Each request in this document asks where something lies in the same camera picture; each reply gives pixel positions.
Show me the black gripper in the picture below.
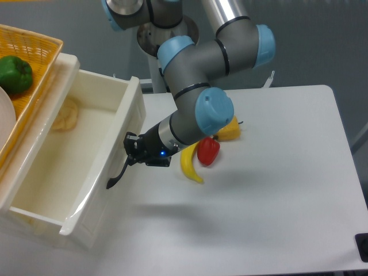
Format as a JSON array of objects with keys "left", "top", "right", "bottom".
[{"left": 123, "top": 122, "right": 179, "bottom": 167}]

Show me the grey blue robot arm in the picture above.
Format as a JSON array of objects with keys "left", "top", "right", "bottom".
[{"left": 124, "top": 1, "right": 275, "bottom": 167}]

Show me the yellow banana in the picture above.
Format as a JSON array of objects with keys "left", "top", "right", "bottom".
[{"left": 180, "top": 142, "right": 204, "bottom": 184}]

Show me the beige bread roll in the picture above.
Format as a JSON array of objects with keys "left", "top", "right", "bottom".
[{"left": 51, "top": 98, "right": 78, "bottom": 131}]

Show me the red bell pepper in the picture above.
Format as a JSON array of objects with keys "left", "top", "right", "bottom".
[{"left": 197, "top": 137, "right": 220, "bottom": 166}]

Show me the yellow bell pepper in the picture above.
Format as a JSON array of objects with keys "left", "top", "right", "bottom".
[{"left": 213, "top": 116, "right": 242, "bottom": 141}]

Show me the white plate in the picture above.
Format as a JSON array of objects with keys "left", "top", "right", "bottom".
[{"left": 0, "top": 88, "right": 17, "bottom": 150}]

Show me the orange woven basket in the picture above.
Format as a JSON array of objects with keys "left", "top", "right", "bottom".
[{"left": 1, "top": 25, "right": 63, "bottom": 164}]

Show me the green bell pepper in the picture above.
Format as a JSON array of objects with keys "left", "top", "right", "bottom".
[{"left": 1, "top": 55, "right": 33, "bottom": 95}]

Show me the black corner device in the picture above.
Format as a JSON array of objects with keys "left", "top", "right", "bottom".
[{"left": 355, "top": 233, "right": 368, "bottom": 263}]

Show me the black top drawer handle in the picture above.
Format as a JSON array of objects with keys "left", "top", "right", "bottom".
[{"left": 106, "top": 158, "right": 129, "bottom": 190}]

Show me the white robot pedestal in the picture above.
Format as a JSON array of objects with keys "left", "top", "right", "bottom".
[{"left": 137, "top": 15, "right": 199, "bottom": 93}]

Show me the white mounting bracket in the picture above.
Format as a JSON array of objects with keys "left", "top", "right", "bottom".
[{"left": 262, "top": 70, "right": 275, "bottom": 89}]

